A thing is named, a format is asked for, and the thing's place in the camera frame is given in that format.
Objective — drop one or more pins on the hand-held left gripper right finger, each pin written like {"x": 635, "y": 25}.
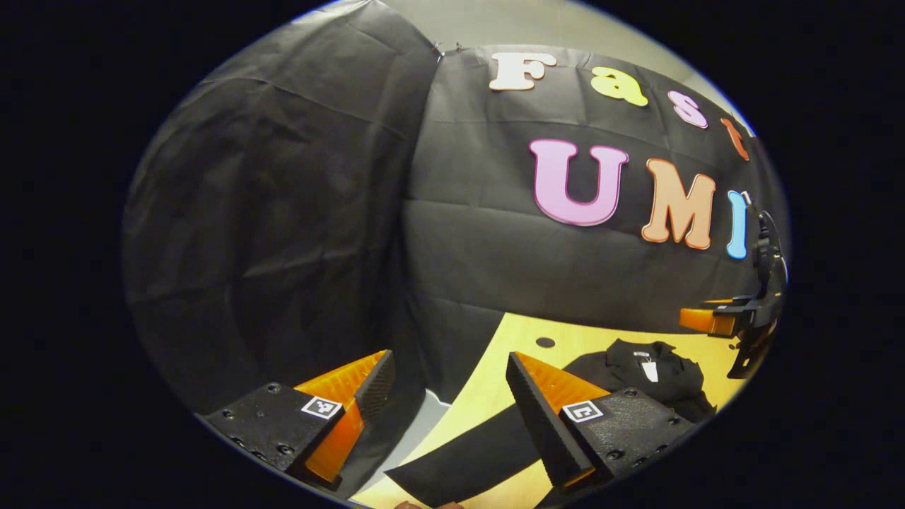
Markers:
{"x": 541, "y": 420}

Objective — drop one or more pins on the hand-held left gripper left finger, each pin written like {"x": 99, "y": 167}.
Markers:
{"x": 375, "y": 387}

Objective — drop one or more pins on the black collared shirt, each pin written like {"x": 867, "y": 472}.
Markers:
{"x": 657, "y": 389}

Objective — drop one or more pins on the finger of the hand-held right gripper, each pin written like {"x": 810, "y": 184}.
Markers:
{"x": 707, "y": 319}

